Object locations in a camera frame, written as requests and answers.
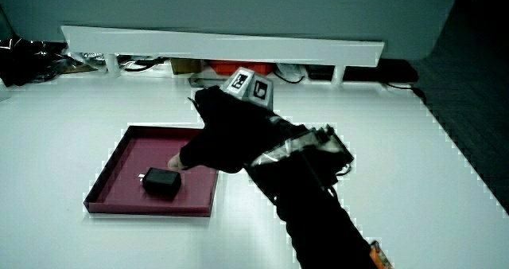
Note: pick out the person's right hand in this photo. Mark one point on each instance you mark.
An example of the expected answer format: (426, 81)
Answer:
(226, 133)

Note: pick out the black charger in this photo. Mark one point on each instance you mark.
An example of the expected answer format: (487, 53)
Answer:
(162, 180)

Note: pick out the maroon square plate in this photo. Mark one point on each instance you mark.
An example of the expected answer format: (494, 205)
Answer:
(131, 181)

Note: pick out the orange box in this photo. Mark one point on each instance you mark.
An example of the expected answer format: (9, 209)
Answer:
(238, 66)

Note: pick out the brown cardboard box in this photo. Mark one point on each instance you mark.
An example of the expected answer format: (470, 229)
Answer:
(186, 65)

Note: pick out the white monitor riser shelf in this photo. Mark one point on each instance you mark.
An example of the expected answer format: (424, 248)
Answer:
(222, 46)

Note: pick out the white plastic bag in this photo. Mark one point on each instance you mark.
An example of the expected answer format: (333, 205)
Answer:
(289, 71)

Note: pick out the white back panel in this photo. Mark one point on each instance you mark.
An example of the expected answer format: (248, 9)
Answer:
(238, 6)

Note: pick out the orange patterned object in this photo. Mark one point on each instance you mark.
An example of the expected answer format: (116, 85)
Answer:
(379, 257)

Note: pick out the black plastic bag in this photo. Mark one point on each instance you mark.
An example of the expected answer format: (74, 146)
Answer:
(28, 60)

